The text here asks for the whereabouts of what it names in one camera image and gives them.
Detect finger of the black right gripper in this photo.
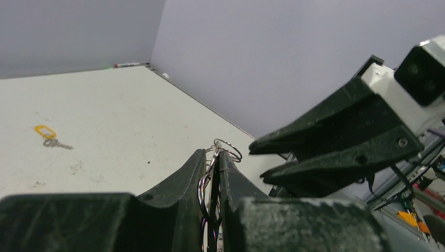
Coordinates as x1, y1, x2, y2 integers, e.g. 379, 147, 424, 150
261, 126, 423, 198
249, 77, 397, 155

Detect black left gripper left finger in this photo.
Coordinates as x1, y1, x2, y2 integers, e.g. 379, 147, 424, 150
1, 149, 206, 251

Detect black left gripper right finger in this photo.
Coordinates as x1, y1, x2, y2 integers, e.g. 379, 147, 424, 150
219, 152, 391, 251

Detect large metal keyring organizer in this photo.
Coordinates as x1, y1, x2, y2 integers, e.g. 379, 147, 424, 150
197, 138, 242, 251

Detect silver key with yellow tag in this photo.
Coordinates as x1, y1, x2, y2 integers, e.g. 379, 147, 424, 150
43, 138, 73, 150

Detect yellow plastic key tag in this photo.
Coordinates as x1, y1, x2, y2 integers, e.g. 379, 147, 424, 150
34, 125, 57, 139

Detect red and white marker pen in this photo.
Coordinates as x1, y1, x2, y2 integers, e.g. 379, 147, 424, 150
114, 62, 141, 68

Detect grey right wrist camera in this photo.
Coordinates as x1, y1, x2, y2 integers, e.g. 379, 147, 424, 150
361, 35, 444, 136

